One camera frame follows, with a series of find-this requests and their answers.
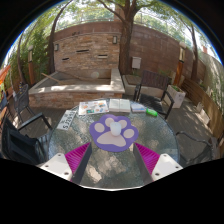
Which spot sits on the colourful picture sheet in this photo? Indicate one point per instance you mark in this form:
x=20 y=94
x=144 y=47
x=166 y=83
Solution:
x=93 y=107

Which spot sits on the black mesh-back chair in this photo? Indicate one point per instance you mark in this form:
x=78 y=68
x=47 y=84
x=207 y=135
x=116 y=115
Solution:
x=21 y=100

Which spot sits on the large tree trunk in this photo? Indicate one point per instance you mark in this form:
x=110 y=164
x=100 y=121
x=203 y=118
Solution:
x=125 y=43

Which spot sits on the black slatted metal armchair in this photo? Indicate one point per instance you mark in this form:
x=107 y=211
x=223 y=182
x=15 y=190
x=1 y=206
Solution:
x=153 y=80

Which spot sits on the white computer mouse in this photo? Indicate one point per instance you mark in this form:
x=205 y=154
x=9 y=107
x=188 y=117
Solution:
x=115 y=129

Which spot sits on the purple paw-shaped mouse pad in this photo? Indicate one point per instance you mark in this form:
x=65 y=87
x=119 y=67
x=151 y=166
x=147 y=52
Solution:
x=100 y=138

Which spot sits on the black solid-back armchair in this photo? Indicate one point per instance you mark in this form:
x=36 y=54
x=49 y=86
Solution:
x=18 y=146

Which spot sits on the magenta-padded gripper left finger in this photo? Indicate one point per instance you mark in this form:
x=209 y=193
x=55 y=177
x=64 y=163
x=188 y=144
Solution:
x=55 y=165

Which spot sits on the white square planter box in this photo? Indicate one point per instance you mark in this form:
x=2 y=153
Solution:
x=176 y=96

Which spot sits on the wooden lamp post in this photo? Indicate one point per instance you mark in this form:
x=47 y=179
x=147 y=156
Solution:
x=31 y=68
x=180 y=66

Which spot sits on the slanted thin tree trunk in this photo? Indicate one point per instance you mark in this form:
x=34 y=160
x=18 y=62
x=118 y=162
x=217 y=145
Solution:
x=195 y=56
x=50 y=50

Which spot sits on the raised stone basin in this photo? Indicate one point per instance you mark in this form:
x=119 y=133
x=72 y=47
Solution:
x=116 y=81

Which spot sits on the wall lamp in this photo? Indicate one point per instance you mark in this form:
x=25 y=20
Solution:
x=114 y=39
x=56 y=47

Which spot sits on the white number plate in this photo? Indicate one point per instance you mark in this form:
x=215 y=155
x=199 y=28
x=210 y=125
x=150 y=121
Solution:
x=66 y=120

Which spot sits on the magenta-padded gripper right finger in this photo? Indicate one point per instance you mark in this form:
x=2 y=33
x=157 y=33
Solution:
x=165 y=165

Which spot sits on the small white and blue box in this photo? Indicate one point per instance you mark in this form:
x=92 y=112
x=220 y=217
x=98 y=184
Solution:
x=138 y=107

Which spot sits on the grey wall utility box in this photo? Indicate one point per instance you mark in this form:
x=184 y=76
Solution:
x=136 y=62

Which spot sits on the green wipes pack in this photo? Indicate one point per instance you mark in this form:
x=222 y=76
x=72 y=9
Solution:
x=152 y=112

